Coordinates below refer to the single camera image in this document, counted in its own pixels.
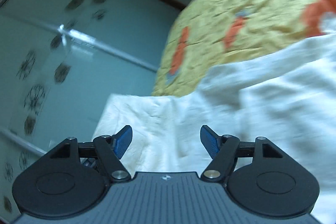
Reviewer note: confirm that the yellow printed bedsheet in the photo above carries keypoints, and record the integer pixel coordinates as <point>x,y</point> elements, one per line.
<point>252,11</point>

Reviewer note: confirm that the white pants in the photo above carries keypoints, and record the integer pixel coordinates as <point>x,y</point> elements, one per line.
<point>236,108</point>

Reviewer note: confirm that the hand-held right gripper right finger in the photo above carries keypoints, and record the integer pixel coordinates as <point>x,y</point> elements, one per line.
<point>209,140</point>

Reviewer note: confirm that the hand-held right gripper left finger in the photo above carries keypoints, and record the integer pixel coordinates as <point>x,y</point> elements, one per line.
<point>123,141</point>

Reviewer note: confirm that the flower print wardrobe door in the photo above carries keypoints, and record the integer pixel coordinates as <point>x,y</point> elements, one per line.
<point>73,61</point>

